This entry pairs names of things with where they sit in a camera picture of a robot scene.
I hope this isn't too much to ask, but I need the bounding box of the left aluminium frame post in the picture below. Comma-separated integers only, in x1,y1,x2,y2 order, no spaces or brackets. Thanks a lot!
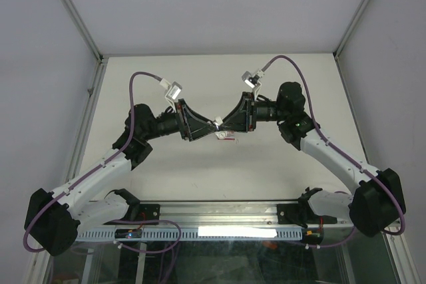
60,0,103,61

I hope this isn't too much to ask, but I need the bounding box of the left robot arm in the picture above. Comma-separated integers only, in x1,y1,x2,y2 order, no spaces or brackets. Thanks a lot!
23,99,224,256

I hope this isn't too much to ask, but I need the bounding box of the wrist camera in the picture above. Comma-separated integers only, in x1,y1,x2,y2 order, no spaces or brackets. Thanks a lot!
242,69,264,100
160,78,182,108

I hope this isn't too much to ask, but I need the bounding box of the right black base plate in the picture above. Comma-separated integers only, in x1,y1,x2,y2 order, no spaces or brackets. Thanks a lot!
276,203,337,228

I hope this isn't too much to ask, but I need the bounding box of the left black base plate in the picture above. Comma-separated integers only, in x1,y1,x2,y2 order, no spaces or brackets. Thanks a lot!
105,203,160,225

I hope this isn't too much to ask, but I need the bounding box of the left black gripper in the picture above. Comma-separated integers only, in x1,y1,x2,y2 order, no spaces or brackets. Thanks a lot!
143,99,218,141

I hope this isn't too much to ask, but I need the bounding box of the aluminium mounting rail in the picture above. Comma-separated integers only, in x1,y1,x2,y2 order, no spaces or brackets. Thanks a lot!
39,199,400,231

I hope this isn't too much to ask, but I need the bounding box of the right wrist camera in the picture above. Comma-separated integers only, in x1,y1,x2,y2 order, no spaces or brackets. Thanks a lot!
242,69,264,100

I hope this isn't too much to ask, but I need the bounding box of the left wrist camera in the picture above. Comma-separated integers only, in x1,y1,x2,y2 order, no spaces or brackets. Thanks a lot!
160,78,182,108

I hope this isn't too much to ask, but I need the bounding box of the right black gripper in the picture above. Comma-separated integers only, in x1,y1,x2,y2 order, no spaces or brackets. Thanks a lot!
218,92,288,133

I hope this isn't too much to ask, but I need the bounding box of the red white staple box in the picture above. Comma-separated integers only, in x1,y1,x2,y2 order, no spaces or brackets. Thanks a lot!
216,131,236,140

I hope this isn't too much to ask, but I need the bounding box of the white stapler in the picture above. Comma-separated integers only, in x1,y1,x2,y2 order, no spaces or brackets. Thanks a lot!
214,116,227,140

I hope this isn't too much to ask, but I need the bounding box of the aluminium frame post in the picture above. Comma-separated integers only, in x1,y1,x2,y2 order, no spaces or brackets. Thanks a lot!
333,0,371,61
60,0,103,61

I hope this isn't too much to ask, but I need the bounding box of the white slotted cable duct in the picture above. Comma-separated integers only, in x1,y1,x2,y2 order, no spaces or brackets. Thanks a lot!
77,226,303,242

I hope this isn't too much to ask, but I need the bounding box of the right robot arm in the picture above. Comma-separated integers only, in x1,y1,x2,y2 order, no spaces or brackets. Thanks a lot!
214,82,406,237

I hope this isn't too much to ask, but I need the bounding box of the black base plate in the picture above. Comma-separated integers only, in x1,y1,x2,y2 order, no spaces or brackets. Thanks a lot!
105,203,160,225
276,203,337,228

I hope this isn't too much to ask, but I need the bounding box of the right aluminium frame post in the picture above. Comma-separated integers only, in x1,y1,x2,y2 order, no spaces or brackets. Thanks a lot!
333,0,371,61

